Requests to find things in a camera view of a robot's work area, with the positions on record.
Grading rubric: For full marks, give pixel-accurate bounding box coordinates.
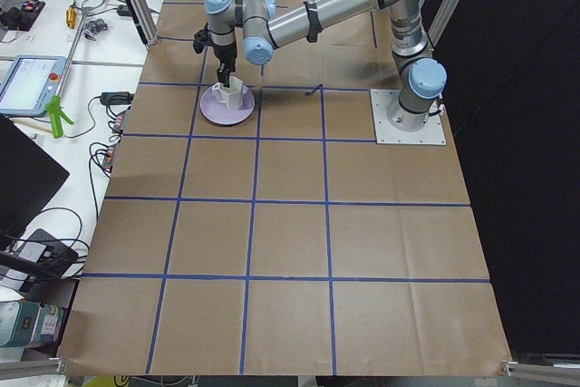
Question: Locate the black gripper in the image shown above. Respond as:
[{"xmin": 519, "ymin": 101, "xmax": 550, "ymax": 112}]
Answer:
[{"xmin": 213, "ymin": 42, "xmax": 237, "ymax": 88}]

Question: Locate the white angular cup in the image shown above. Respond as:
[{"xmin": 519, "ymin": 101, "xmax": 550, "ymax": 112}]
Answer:
[{"xmin": 211, "ymin": 75, "xmax": 244, "ymax": 110}]

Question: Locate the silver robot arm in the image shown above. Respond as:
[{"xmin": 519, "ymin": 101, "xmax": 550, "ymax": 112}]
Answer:
[{"xmin": 193, "ymin": 0, "xmax": 447, "ymax": 132}]

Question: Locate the lavender round plate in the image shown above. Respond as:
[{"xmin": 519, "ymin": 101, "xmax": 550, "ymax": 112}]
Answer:
[{"xmin": 200, "ymin": 82, "xmax": 255, "ymax": 126}]

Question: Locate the black power adapter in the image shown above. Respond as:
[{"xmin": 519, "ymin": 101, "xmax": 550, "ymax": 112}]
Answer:
[{"xmin": 99, "ymin": 92, "xmax": 134, "ymax": 106}]

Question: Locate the long white rod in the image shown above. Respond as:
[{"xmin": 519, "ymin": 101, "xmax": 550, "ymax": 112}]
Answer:
[{"xmin": 54, "ymin": 7, "xmax": 89, "ymax": 97}]

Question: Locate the green plastic clamp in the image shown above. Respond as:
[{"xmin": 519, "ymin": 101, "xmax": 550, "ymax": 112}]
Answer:
[{"xmin": 45, "ymin": 95, "xmax": 74, "ymax": 139}]

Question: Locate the brown paper table cover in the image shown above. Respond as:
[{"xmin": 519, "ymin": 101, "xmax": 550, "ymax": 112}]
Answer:
[{"xmin": 59, "ymin": 0, "xmax": 509, "ymax": 376}]

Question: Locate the teach pendant tablet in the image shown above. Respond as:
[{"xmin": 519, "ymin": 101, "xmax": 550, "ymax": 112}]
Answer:
[{"xmin": 1, "ymin": 55, "xmax": 66, "ymax": 117}]

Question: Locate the black laptop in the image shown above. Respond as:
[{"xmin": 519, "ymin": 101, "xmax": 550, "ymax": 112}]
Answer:
[{"xmin": 1, "ymin": 117, "xmax": 70, "ymax": 249}]

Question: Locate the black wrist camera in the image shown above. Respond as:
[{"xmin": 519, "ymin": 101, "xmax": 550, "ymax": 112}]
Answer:
[{"xmin": 192, "ymin": 29, "xmax": 212, "ymax": 54}]

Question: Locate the yellow handled tool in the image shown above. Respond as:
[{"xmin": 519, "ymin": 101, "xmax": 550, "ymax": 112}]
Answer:
[{"xmin": 65, "ymin": 5, "xmax": 77, "ymax": 29}]

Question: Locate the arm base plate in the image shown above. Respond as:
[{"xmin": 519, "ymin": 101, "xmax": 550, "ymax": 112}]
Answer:
[{"xmin": 370, "ymin": 89, "xmax": 447, "ymax": 146}]

